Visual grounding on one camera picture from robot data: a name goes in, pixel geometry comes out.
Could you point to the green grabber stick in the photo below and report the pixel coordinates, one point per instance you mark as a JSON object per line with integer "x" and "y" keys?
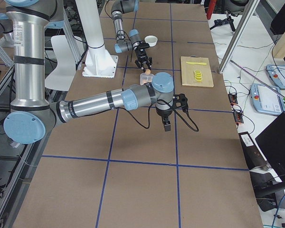
{"x": 269, "y": 87}

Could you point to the yellow plastic knife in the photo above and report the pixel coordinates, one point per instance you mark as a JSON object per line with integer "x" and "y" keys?
{"x": 196, "y": 63}

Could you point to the aluminium frame post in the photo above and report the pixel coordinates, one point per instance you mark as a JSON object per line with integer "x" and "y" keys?
{"x": 248, "y": 12}

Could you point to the white plastic chair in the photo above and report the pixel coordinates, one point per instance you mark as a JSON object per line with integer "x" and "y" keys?
{"x": 62, "y": 76}

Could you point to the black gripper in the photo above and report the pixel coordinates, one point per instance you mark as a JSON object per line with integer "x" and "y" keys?
{"x": 140, "y": 56}
{"x": 163, "y": 112}

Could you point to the far orange circuit board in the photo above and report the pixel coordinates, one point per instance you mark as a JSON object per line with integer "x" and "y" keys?
{"x": 233, "y": 99}

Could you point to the far teach pendant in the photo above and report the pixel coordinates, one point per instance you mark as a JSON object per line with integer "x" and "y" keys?
{"x": 277, "y": 75}

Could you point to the clear plastic egg box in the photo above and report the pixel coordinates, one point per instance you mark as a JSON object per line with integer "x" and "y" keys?
{"x": 146, "y": 78}

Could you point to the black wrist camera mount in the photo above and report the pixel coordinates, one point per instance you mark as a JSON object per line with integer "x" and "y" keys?
{"x": 180, "y": 101}

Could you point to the near teach pendant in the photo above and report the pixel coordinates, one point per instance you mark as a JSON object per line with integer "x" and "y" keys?
{"x": 265, "y": 101}

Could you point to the wooden cutting board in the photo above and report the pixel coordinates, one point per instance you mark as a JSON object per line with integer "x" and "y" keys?
{"x": 187, "y": 72}

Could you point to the orange circuit board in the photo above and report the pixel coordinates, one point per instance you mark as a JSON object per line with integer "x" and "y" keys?
{"x": 233, "y": 99}
{"x": 238, "y": 117}

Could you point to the black monitor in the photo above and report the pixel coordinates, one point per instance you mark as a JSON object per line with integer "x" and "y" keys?
{"x": 271, "y": 141}

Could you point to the teach pendant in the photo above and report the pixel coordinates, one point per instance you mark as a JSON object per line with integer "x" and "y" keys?
{"x": 277, "y": 75}
{"x": 265, "y": 101}

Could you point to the black electronics box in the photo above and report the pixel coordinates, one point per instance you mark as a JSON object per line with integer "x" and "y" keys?
{"x": 253, "y": 156}

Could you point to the white ceramic bowl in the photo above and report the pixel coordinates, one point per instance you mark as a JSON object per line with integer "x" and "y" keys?
{"x": 151, "y": 40}

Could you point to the black small tripod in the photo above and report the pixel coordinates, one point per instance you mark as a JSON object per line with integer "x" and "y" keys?
{"x": 227, "y": 20}

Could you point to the near orange circuit board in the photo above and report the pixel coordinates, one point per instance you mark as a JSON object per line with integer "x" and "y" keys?
{"x": 238, "y": 117}

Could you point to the yellow lemon slices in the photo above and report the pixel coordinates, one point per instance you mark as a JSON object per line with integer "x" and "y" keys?
{"x": 198, "y": 75}

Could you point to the white pedestal column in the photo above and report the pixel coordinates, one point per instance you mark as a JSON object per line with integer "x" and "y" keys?
{"x": 98, "y": 62}

